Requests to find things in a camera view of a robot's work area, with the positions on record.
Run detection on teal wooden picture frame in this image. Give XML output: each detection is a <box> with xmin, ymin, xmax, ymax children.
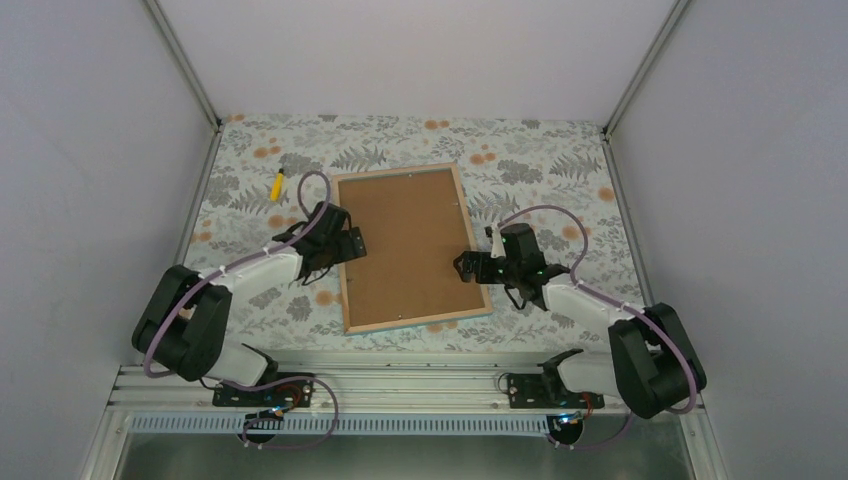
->
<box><xmin>330</xmin><ymin>162</ymin><xmax>496</xmax><ymax>337</ymax></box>

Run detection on yellow black screwdriver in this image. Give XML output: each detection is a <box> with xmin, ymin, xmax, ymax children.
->
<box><xmin>269</xmin><ymin>168</ymin><xmax>286</xmax><ymax>203</ymax></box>

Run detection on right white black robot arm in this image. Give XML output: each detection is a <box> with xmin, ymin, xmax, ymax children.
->
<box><xmin>453</xmin><ymin>223</ymin><xmax>706</xmax><ymax>419</ymax></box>

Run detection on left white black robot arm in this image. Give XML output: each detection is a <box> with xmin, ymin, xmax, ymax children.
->
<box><xmin>131</xmin><ymin>201</ymin><xmax>367</xmax><ymax>405</ymax></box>

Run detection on floral patterned table mat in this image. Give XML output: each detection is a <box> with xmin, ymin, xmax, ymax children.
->
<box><xmin>185</xmin><ymin>114</ymin><xmax>643</xmax><ymax>352</ymax></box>

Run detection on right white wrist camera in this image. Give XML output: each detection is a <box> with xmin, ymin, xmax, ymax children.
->
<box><xmin>484</xmin><ymin>223</ymin><xmax>506</xmax><ymax>258</ymax></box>

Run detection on brown frame backing board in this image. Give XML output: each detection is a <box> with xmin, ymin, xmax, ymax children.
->
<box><xmin>337</xmin><ymin>169</ymin><xmax>486</xmax><ymax>329</ymax></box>

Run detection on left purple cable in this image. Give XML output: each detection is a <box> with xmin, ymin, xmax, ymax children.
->
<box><xmin>142</xmin><ymin>170</ymin><xmax>334</xmax><ymax>380</ymax></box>

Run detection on purple cable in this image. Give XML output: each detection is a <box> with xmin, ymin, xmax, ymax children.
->
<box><xmin>496</xmin><ymin>203</ymin><xmax>700</xmax><ymax>417</ymax></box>
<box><xmin>142</xmin><ymin>170</ymin><xmax>334</xmax><ymax>380</ymax></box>

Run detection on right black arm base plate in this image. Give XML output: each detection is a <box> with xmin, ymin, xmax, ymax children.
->
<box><xmin>495</xmin><ymin>373</ymin><xmax>605</xmax><ymax>409</ymax></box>

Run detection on aluminium mounting rail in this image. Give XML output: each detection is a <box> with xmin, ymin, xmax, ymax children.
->
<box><xmin>107</xmin><ymin>362</ymin><xmax>532</xmax><ymax>415</ymax></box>

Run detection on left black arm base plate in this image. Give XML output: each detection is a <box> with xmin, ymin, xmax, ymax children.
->
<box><xmin>212</xmin><ymin>372</ymin><xmax>315</xmax><ymax>409</ymax></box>

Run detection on grey slotted cable duct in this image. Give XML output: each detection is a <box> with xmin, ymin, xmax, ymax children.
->
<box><xmin>127</xmin><ymin>412</ymin><xmax>549</xmax><ymax>437</ymax></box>

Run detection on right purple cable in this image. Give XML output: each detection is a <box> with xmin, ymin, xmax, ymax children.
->
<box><xmin>496</xmin><ymin>203</ymin><xmax>700</xmax><ymax>417</ymax></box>

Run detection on left aluminium corner post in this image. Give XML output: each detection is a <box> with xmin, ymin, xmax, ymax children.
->
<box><xmin>141</xmin><ymin>0</ymin><xmax>222</xmax><ymax>132</ymax></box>

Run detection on aluminium corner post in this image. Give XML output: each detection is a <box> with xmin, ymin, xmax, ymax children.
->
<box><xmin>602</xmin><ymin>0</ymin><xmax>693</xmax><ymax>142</ymax></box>
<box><xmin>141</xmin><ymin>0</ymin><xmax>222</xmax><ymax>132</ymax></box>

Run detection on right aluminium corner post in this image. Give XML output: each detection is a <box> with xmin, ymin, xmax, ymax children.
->
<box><xmin>602</xmin><ymin>0</ymin><xmax>693</xmax><ymax>142</ymax></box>

